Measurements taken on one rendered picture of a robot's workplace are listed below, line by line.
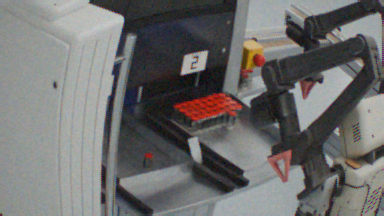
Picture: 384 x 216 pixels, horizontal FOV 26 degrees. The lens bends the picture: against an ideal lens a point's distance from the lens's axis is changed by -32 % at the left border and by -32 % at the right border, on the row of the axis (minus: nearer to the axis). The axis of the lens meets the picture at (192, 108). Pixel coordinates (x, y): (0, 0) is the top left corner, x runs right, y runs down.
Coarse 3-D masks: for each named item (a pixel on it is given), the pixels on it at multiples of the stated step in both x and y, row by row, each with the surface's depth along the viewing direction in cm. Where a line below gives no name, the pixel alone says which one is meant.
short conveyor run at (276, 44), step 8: (288, 16) 386; (248, 32) 368; (256, 32) 371; (264, 32) 374; (272, 32) 379; (280, 32) 385; (256, 40) 355; (264, 40) 365; (272, 40) 368; (280, 40) 374; (288, 40) 380; (320, 40) 391; (264, 48) 367; (272, 48) 368; (280, 48) 370; (288, 48) 373; (296, 48) 377; (264, 56) 365; (272, 56) 368; (280, 56) 371; (256, 72) 365
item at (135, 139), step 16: (128, 112) 317; (128, 128) 316; (144, 128) 312; (128, 144) 308; (144, 144) 310; (160, 144) 309; (128, 160) 300; (160, 160) 304; (176, 160) 305; (192, 160) 300; (128, 176) 293; (144, 176) 290; (160, 176) 295
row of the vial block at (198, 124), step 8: (216, 112) 322; (224, 112) 324; (240, 112) 328; (192, 120) 317; (200, 120) 319; (208, 120) 320; (216, 120) 322; (224, 120) 325; (192, 128) 318; (200, 128) 320; (208, 128) 322
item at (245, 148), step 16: (160, 112) 320; (176, 128) 316; (224, 128) 325; (240, 128) 327; (272, 128) 325; (208, 144) 316; (224, 144) 317; (240, 144) 319; (256, 144) 320; (272, 144) 321; (224, 160) 304; (240, 160) 311; (256, 160) 312
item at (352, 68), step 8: (296, 8) 409; (304, 8) 414; (296, 16) 408; (304, 16) 411; (336, 32) 401; (328, 40) 396; (336, 40) 398; (344, 64) 391; (352, 64) 386; (360, 64) 383; (352, 72) 387; (376, 88) 375
